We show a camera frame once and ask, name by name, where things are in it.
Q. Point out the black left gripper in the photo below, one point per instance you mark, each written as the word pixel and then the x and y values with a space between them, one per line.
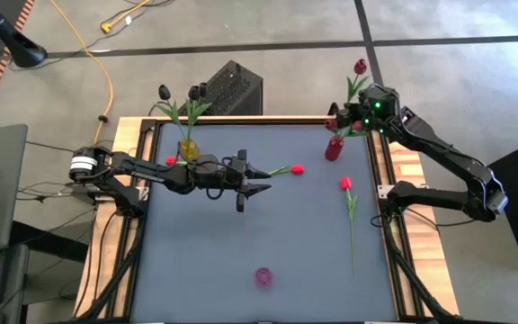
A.
pixel 214 173

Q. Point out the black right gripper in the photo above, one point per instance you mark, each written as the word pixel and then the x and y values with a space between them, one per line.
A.
pixel 380 110

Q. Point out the bright red artificial tulip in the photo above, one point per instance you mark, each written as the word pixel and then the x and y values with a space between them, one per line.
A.
pixel 345 183
pixel 297 169
pixel 171 160

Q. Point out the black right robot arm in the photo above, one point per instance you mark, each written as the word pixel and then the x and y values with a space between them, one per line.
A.
pixel 443 157

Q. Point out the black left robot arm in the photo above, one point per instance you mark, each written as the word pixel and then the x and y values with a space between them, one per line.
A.
pixel 142 171

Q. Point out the red glass vase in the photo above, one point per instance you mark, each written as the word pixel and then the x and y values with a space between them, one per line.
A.
pixel 333 148

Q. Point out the yellow glass vase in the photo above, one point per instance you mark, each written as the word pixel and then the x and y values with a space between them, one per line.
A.
pixel 190 149

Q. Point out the pink ribbed glass vase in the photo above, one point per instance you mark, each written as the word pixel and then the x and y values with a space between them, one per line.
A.
pixel 263 277

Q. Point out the grey table mat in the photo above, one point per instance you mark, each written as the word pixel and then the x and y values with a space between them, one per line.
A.
pixel 241 252

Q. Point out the black perforated computer tower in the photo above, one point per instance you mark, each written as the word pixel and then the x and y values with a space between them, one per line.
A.
pixel 236 85

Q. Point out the grey side desk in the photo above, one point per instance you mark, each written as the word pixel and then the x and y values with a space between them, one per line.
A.
pixel 2 202

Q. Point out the black stand foot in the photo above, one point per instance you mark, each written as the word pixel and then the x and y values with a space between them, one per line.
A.
pixel 25 51

